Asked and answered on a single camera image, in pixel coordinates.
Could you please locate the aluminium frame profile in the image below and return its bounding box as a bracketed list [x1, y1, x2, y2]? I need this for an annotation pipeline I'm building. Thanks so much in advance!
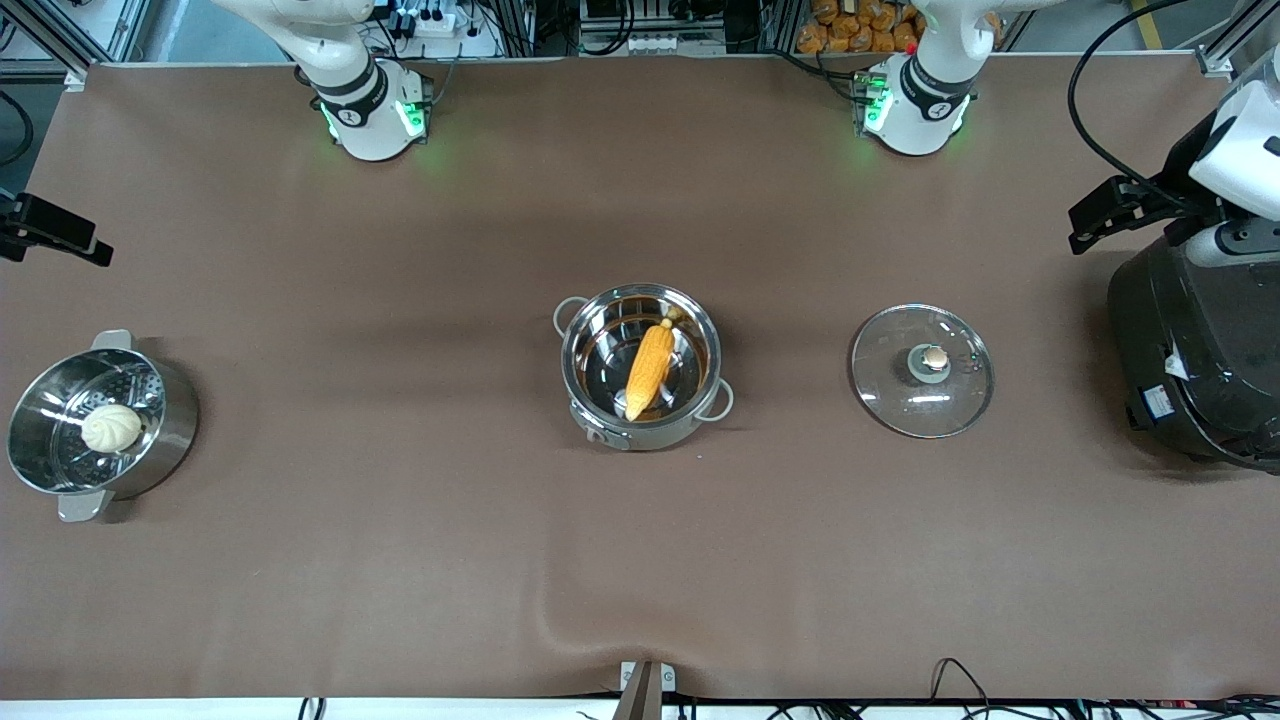
[1195, 0, 1280, 81]
[0, 0, 151, 91]

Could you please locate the dark grey rice cooker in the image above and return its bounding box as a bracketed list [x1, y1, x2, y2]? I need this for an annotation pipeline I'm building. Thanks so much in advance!
[1107, 235, 1280, 473]

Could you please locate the white steamed bun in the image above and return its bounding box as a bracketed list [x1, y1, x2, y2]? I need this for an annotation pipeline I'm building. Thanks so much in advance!
[80, 404, 144, 454]

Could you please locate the stainless steel steamer pot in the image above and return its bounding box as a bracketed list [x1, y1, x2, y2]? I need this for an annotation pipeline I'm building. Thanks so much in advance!
[5, 330, 201, 523]

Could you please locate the thin black cable loop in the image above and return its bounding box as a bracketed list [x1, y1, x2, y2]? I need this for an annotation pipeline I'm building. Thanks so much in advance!
[930, 657, 991, 706]

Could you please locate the yellow corn cob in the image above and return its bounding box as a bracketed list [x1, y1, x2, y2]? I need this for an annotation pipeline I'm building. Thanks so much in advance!
[624, 318, 681, 422]

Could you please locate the glass pot lid with knob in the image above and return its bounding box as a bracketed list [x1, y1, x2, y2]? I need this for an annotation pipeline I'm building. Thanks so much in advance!
[850, 303, 995, 440]

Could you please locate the bag of orange bread rolls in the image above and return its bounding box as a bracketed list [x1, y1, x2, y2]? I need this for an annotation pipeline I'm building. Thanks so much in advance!
[797, 0, 926, 56]

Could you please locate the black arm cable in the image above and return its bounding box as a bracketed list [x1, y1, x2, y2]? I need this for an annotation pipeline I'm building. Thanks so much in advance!
[1066, 0, 1216, 216]

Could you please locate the metal table clamp bracket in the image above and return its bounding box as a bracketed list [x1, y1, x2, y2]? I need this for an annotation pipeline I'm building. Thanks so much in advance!
[612, 660, 677, 720]

